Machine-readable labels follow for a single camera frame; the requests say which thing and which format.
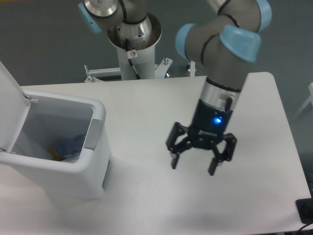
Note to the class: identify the clear plastic water bottle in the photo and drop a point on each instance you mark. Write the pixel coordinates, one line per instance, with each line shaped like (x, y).
(70, 148)

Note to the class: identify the black device at edge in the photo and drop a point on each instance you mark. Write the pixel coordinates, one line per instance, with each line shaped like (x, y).
(305, 210)

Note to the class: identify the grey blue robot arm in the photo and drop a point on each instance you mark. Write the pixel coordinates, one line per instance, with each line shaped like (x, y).
(227, 46)

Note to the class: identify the white furniture at right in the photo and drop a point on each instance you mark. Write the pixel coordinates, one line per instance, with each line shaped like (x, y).
(307, 106)

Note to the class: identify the white trash can lid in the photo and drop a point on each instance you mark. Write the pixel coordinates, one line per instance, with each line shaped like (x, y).
(14, 107)

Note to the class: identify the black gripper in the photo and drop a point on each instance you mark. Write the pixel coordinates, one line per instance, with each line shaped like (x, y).
(206, 131)

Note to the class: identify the white trash can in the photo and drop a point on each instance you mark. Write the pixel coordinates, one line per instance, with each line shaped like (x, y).
(53, 117)

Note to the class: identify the white metal base frame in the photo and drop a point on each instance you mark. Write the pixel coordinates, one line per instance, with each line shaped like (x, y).
(161, 71)

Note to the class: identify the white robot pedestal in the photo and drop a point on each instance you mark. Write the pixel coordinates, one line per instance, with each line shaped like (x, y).
(135, 45)

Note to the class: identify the colourful trash in can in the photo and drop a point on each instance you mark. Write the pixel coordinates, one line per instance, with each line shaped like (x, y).
(55, 154)

